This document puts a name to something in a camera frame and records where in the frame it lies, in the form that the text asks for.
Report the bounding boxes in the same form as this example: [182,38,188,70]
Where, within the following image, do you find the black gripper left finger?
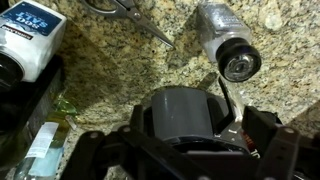
[59,104,211,180]

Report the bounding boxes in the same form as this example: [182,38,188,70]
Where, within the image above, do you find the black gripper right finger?
[241,105,320,180]

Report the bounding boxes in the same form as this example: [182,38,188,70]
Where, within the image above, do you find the oil bottle white label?
[13,94,79,180]

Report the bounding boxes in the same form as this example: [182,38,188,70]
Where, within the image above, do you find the glass shaker black cap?
[196,2,263,83]

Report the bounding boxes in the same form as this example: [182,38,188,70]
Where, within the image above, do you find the metal scissors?
[79,0,177,50]

